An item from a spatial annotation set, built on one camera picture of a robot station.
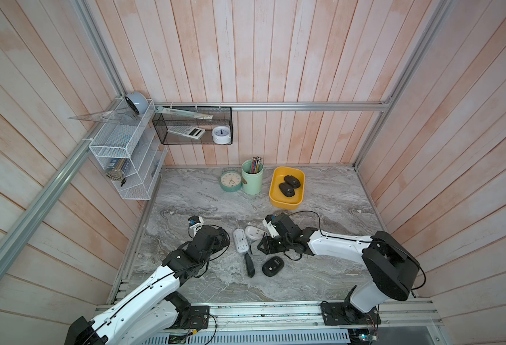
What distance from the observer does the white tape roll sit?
0.95m

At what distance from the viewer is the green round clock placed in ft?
3.65

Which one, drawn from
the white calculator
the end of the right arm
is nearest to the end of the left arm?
the end of the right arm

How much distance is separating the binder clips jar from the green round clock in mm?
467
